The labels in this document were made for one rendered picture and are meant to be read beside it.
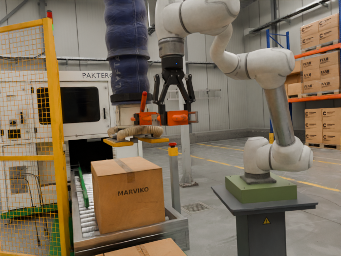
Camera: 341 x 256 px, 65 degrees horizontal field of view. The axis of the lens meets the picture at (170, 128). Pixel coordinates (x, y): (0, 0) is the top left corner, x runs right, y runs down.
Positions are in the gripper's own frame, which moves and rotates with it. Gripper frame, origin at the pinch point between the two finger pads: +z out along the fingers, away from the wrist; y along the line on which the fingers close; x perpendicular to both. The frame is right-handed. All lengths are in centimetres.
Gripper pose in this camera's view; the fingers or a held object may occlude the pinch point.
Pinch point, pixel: (175, 116)
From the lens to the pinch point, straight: 94.0
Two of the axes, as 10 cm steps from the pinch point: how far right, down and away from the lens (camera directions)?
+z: 0.6, 10.0, 0.5
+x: 3.6, 0.2, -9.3
